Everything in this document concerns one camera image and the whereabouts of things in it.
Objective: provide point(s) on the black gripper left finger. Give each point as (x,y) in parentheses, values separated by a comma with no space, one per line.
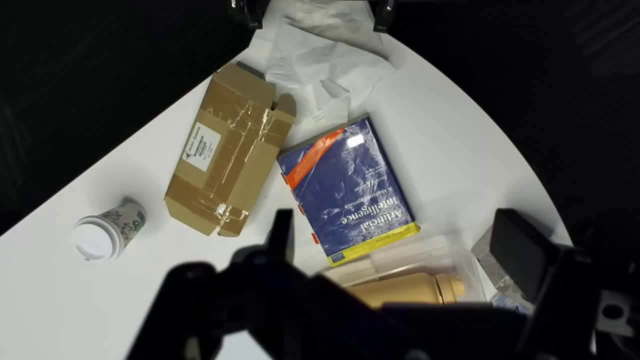
(221,292)

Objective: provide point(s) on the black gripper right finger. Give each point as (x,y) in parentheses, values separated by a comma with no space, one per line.
(532,261)

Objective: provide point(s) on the brown cardboard box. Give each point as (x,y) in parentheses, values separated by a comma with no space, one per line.
(226,152)

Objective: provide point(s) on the yellow cylinder in plastic bag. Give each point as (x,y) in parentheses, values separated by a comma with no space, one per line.
(412,256)

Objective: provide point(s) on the white printed paper cup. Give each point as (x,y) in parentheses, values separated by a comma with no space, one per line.
(111,227)

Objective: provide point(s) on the tan cylindrical bottle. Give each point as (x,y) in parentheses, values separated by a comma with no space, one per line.
(407,289)

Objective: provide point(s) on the blue yellow book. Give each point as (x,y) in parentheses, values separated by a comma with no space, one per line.
(347,191)

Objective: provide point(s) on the white crumpled paper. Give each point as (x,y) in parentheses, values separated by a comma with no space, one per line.
(320,53)

